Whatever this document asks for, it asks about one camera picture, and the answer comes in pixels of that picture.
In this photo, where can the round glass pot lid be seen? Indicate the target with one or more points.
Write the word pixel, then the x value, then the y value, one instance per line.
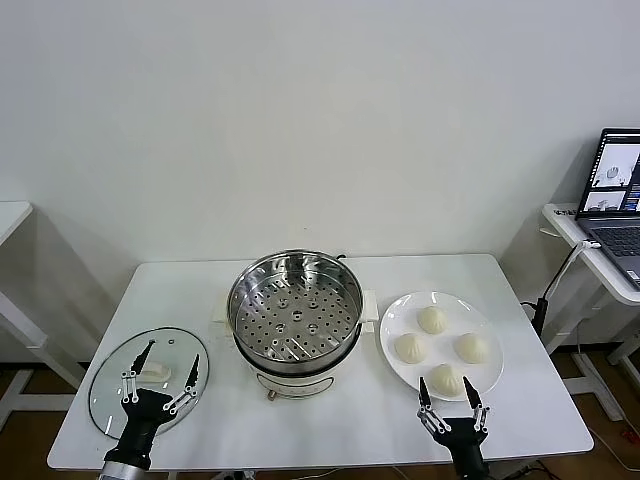
pixel 110 380

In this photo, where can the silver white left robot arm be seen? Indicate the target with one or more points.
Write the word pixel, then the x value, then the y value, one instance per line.
pixel 122 472

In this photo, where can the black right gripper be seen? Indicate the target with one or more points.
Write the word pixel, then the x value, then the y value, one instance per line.
pixel 465 450

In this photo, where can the perforated stainless steel steamer basket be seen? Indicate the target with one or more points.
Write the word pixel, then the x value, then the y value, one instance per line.
pixel 280 310

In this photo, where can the printed label sticker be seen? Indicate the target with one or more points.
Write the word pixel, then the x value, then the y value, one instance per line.
pixel 567 211

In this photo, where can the black clamp post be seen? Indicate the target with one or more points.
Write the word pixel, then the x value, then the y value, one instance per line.
pixel 540 312

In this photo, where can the white steamed baozi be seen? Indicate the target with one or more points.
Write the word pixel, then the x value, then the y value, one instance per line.
pixel 471 348
pixel 432 320
pixel 447 382
pixel 411 348

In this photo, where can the grey open laptop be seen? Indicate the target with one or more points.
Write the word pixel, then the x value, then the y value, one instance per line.
pixel 615 240

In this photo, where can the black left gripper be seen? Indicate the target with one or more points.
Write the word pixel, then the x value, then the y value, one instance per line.
pixel 142 415

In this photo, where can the round white plate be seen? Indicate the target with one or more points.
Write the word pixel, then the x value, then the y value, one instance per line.
pixel 400 310

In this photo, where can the empty white side table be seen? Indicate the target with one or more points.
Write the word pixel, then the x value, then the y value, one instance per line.
pixel 10 215

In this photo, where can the white electric cooker base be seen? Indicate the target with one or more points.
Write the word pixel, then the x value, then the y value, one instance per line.
pixel 300 382

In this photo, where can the white side table with laptop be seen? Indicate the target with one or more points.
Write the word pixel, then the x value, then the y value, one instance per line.
pixel 570 230

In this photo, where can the red floor object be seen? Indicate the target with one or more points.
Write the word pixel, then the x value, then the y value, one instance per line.
pixel 626 430

